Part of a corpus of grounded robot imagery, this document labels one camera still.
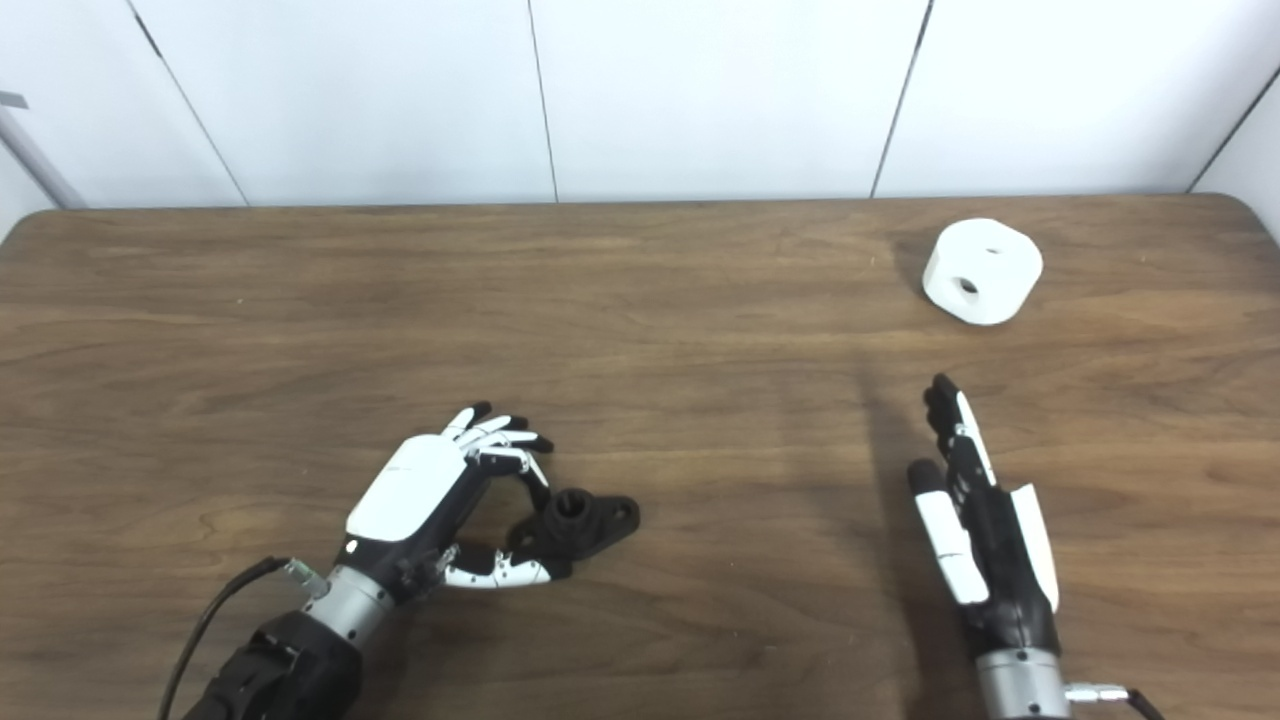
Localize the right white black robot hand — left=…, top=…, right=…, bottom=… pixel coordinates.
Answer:
left=907, top=373, right=1061, bottom=661

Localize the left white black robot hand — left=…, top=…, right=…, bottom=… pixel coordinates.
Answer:
left=340, top=402, right=556, bottom=606

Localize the black plastic holder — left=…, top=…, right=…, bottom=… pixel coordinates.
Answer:
left=505, top=487, right=642, bottom=581

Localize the round white plastic piece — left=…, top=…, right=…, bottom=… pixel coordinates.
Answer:
left=921, top=218, right=1044, bottom=327

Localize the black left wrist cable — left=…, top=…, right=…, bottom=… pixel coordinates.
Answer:
left=157, top=556, right=331, bottom=720

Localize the grey wall corner pole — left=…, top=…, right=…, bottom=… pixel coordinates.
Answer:
left=0, top=100, right=89, bottom=209

